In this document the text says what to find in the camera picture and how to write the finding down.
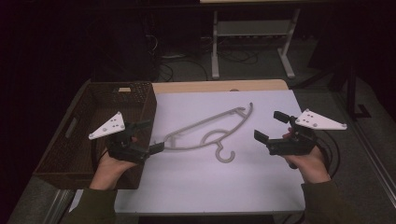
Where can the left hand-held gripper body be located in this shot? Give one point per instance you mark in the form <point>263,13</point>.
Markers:
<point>107,127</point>

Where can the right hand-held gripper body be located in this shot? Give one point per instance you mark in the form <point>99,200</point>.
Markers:
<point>314,121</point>

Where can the brown wicker basket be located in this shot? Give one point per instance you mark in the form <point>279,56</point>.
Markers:
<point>87,105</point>

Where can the grey plastic clothes hanger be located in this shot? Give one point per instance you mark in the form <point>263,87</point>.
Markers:
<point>199,123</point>

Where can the person's left hand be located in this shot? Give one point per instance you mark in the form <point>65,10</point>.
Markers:
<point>107,171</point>

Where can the person's right hand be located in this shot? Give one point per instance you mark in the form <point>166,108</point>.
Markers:
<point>311,168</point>

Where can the black metal stand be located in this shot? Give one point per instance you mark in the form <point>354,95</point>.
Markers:
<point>351,93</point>

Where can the white table mat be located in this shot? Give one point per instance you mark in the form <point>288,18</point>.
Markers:
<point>193,183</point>

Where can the aluminium rail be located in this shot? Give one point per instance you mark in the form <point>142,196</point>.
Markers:
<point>373,155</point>
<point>57,207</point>

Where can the white metal table frame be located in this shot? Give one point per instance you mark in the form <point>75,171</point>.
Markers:
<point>214,46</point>

